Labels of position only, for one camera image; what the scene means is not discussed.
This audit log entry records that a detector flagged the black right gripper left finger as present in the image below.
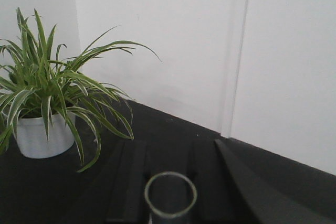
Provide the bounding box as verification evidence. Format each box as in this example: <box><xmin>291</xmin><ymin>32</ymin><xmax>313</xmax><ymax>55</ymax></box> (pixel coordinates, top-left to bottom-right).
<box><xmin>105</xmin><ymin>141</ymin><xmax>146</xmax><ymax>221</ymax></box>

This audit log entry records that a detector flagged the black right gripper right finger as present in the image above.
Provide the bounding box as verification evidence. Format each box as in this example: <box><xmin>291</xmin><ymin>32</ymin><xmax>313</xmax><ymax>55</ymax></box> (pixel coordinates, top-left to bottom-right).
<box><xmin>188</xmin><ymin>139</ymin><xmax>335</xmax><ymax>223</ymax></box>

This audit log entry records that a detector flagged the glass test tube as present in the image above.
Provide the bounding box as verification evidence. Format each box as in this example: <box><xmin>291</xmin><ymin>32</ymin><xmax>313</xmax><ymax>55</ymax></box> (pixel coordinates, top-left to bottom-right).
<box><xmin>144</xmin><ymin>171</ymin><xmax>198</xmax><ymax>223</ymax></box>

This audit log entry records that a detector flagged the white plant pot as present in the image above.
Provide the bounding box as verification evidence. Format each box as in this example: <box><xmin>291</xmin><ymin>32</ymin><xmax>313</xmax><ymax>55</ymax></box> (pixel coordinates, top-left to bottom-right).
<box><xmin>15</xmin><ymin>114</ymin><xmax>75</xmax><ymax>159</ymax></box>

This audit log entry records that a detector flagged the green spider plant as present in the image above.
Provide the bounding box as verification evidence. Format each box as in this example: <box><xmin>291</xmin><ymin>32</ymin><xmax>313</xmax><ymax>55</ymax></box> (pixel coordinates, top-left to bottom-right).
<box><xmin>0</xmin><ymin>7</ymin><xmax>163</xmax><ymax>173</ymax></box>

